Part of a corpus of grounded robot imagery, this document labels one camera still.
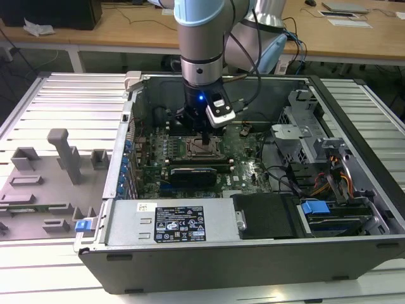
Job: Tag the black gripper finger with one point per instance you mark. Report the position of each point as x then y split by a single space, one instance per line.
209 139
183 117

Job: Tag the thin metal locking lever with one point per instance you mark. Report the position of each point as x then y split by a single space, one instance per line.
195 138

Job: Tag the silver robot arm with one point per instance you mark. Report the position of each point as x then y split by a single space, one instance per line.
199 38

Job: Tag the CPU socket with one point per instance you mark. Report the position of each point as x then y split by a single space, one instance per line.
225 138

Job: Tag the blue expansion slot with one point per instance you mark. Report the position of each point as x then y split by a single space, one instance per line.
167 190

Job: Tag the black plastic cover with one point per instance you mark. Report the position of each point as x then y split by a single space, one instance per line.
265 215

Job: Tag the round coin cell battery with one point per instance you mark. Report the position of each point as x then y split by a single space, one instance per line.
245 130

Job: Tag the black graphics card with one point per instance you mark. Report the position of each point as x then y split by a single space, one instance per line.
193 177

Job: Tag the green motherboard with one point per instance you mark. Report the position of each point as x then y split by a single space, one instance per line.
243 171

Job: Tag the blue card retention clip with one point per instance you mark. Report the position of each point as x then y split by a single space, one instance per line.
121 183
128 146
125 164

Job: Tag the metal drive cage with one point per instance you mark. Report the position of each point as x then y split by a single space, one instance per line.
294 133

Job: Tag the white power adapter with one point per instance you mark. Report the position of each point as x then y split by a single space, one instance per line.
281 68

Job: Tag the wooden desk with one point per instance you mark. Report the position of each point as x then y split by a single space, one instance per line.
126 28

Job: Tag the grey power supply unit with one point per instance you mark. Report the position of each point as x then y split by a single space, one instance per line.
126 221

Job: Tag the hard disk in blue carrier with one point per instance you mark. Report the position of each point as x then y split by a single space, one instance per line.
314 209

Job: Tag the black open PC case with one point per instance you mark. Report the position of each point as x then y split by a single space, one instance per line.
221 269

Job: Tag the blue release latch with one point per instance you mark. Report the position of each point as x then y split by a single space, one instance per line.
82 226

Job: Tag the black computer mouse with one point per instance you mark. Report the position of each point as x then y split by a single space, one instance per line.
310 2

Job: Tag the grey parts rack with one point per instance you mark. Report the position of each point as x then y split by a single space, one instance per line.
47 196

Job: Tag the white tray with black strip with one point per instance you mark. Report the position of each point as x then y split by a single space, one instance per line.
335 13

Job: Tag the black box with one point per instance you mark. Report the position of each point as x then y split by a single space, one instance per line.
50 12

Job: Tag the crumpled white plastic bag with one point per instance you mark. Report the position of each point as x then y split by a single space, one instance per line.
38 28

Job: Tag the grey flat laptop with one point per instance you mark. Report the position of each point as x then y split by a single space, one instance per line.
345 7

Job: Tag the green RAM stick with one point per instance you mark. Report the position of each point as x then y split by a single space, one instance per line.
28 209

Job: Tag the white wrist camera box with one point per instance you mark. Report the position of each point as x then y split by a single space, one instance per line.
221 118

